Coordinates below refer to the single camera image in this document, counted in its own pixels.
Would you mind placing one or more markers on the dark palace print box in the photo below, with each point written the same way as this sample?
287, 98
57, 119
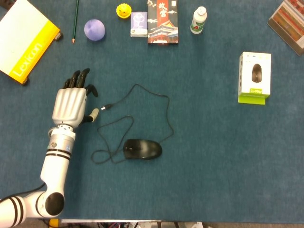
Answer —
163, 26

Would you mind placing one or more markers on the white green mouse packaging box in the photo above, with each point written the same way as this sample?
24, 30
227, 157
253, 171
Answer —
255, 73

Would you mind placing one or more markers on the green pencil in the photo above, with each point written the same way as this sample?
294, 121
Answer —
75, 21

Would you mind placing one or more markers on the white yellow Lexicon book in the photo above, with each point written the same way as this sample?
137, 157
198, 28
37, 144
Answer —
23, 35

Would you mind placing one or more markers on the striped box at corner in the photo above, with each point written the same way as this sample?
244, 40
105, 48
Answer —
288, 26

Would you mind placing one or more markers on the purple-blue ball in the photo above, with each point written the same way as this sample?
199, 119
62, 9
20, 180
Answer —
94, 29

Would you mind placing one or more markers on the yellow duck toy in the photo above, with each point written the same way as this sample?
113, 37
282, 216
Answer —
123, 10

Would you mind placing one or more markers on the black computer mouse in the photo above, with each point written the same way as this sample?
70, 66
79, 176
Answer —
143, 149

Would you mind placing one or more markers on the white blue tissue pack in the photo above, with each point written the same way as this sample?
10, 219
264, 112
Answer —
139, 25

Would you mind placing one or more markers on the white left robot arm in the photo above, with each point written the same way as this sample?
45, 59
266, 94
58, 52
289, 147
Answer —
55, 164

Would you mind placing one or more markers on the black book stand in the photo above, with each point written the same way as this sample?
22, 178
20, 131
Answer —
59, 36

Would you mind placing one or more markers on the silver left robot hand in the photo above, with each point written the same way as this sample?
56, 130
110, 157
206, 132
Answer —
69, 104

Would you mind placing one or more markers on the white drink bottle green label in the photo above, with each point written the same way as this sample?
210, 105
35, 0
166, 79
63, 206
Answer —
198, 22

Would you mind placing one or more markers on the yellow object under table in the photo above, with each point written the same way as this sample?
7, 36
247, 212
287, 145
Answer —
54, 223

